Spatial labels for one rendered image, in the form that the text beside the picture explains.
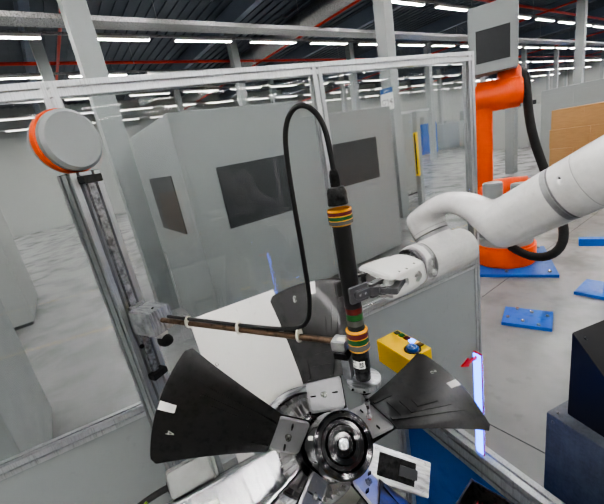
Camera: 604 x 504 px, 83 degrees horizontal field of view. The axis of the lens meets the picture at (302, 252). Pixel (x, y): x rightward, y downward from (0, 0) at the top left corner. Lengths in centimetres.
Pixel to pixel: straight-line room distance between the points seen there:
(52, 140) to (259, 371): 77
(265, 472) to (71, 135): 92
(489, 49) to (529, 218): 383
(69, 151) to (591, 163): 105
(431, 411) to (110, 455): 111
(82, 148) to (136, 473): 113
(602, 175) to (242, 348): 84
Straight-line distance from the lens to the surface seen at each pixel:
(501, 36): 444
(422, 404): 88
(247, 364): 100
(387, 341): 127
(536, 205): 64
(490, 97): 448
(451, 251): 77
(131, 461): 157
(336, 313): 81
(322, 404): 81
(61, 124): 107
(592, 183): 61
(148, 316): 103
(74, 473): 156
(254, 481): 87
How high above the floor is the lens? 176
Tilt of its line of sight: 17 degrees down
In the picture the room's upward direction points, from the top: 10 degrees counter-clockwise
